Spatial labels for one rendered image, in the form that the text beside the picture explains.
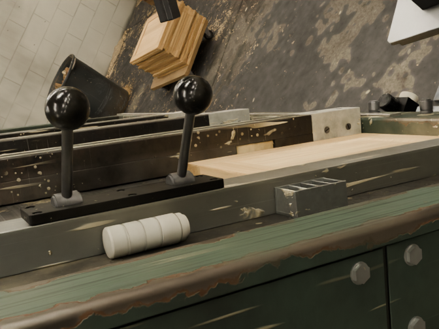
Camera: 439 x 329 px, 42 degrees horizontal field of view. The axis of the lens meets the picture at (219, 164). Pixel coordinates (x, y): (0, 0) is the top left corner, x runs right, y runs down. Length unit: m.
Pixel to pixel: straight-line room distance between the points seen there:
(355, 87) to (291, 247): 2.50
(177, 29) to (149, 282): 4.06
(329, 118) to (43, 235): 0.73
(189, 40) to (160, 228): 3.88
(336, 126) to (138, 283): 0.88
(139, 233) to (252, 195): 0.15
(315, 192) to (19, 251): 0.30
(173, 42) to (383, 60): 1.94
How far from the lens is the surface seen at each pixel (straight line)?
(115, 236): 0.52
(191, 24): 4.43
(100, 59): 6.78
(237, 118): 1.51
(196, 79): 0.53
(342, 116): 1.16
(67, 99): 0.48
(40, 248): 0.54
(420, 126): 1.09
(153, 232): 0.53
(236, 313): 0.33
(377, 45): 2.88
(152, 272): 0.32
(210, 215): 0.59
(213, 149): 1.00
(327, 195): 0.62
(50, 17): 6.71
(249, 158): 0.96
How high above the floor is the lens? 1.64
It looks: 28 degrees down
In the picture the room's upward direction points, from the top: 63 degrees counter-clockwise
